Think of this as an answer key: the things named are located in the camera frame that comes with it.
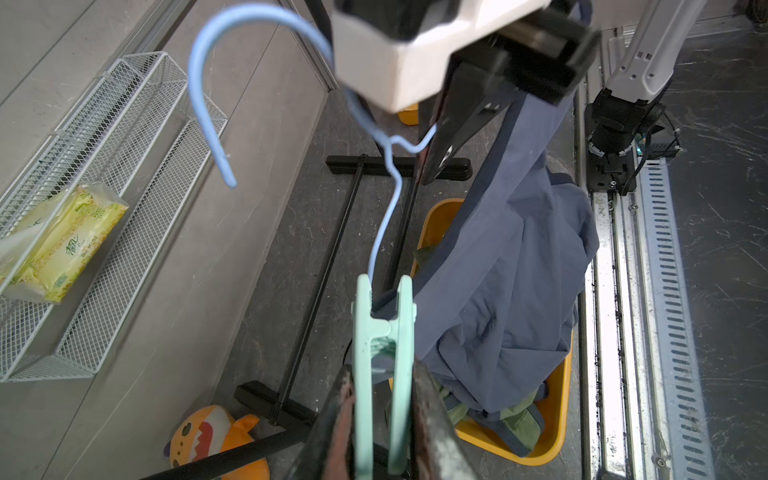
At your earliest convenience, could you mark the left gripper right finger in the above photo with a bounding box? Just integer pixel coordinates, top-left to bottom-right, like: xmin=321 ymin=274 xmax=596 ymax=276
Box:
xmin=410 ymin=361 xmax=479 ymax=480

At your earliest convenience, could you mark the yellow tissue pack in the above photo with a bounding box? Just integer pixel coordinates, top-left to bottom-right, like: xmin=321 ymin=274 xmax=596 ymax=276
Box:
xmin=1 ymin=182 xmax=129 ymax=304

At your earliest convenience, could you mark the small yellow bin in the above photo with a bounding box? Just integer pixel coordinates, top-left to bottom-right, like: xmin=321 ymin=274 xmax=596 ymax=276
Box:
xmin=397 ymin=103 xmax=419 ymax=126

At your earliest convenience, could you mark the light blue wire hanger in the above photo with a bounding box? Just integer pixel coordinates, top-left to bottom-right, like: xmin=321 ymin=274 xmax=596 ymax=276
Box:
xmin=187 ymin=2 xmax=439 ymax=289

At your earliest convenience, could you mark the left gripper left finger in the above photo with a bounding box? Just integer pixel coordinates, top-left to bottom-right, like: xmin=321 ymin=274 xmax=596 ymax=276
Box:
xmin=285 ymin=365 xmax=356 ymax=480

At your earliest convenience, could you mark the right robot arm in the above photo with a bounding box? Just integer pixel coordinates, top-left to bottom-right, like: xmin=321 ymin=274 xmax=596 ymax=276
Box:
xmin=419 ymin=1 xmax=705 ymax=196

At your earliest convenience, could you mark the white wire mesh basket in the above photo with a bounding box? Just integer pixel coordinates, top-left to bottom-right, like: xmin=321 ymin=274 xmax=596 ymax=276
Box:
xmin=1 ymin=52 xmax=210 ymax=383

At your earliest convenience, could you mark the metal base rail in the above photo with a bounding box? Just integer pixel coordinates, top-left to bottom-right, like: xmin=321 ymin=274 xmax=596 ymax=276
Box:
xmin=572 ymin=29 xmax=718 ymax=480

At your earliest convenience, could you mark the green clothespin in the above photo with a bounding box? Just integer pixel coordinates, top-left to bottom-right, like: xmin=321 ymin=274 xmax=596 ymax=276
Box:
xmin=352 ymin=274 xmax=417 ymax=479

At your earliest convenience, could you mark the navy blue tank top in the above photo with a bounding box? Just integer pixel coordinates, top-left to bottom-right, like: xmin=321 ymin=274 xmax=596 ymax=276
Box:
xmin=371 ymin=0 xmax=601 ymax=415

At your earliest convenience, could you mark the green tank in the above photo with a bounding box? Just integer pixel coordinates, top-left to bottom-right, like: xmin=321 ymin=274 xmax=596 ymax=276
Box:
xmin=437 ymin=383 xmax=549 ymax=457

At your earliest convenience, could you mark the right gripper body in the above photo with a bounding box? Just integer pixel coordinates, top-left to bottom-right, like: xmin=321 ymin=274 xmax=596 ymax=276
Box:
xmin=446 ymin=5 xmax=599 ymax=104

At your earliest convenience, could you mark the orange toy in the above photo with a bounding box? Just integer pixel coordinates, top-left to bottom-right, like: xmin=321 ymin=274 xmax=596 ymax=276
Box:
xmin=163 ymin=405 xmax=259 ymax=468

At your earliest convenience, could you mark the black clothes rack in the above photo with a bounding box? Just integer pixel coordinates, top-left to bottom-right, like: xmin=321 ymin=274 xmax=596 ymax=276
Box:
xmin=137 ymin=152 xmax=475 ymax=480

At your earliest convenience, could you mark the large yellow tray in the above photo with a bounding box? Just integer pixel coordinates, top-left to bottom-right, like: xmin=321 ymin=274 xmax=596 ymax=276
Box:
xmin=417 ymin=198 xmax=572 ymax=467

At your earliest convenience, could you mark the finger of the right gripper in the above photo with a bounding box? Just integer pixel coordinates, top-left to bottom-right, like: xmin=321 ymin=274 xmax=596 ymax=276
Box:
xmin=419 ymin=62 xmax=518 ymax=185

